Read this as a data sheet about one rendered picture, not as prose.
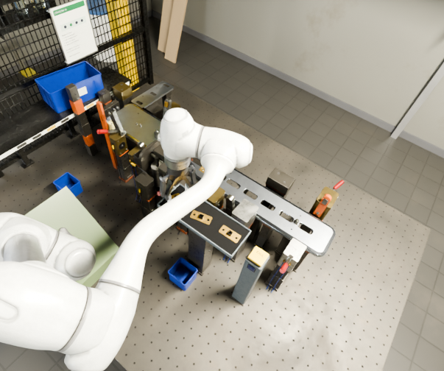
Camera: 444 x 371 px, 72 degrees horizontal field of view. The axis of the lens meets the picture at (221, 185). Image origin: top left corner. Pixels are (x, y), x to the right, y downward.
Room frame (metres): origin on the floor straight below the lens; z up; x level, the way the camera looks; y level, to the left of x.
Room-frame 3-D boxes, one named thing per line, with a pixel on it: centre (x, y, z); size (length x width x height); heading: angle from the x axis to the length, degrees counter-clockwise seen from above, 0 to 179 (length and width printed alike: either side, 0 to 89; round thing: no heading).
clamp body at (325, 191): (0.94, -0.52, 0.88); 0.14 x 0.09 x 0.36; 152
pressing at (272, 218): (1.04, 0.07, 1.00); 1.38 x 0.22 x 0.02; 62
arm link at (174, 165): (0.69, 0.16, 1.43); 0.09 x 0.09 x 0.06
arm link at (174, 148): (0.69, 0.15, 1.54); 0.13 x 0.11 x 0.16; 85
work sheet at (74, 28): (1.62, 0.94, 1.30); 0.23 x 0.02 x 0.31; 152
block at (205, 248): (0.64, 0.05, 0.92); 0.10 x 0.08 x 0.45; 62
